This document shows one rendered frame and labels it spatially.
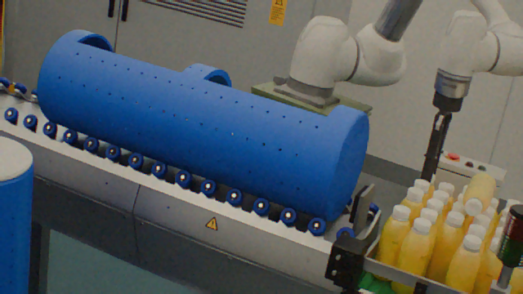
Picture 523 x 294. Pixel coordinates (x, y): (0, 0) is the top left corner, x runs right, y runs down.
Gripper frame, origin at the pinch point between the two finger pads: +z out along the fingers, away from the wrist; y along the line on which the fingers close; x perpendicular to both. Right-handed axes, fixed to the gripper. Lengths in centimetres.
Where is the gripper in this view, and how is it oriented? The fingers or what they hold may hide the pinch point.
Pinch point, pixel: (430, 167)
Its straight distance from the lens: 195.9
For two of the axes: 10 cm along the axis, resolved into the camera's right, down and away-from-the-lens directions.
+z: -1.7, 9.2, 3.5
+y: -4.2, 2.5, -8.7
